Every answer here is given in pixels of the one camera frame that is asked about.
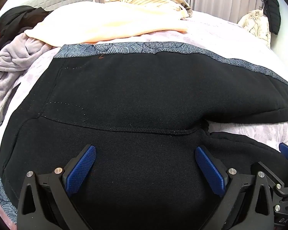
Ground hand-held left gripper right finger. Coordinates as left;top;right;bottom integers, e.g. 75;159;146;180
194;146;276;230

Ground black garment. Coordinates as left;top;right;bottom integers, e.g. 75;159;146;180
0;5;52;55

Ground black puffer jacket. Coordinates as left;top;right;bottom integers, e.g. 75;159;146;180
263;0;282;35

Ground peach fleece towel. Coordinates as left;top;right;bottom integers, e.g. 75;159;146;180
24;1;189;46

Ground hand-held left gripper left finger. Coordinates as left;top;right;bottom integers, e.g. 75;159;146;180
16;144;97;230

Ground black pants with patterned stripe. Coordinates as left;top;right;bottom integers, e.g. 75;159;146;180
0;42;288;230

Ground lavender fleece robe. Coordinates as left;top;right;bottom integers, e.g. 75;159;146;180
0;32;55;127

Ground cream jacket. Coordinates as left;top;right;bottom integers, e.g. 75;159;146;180
238;9;271;48

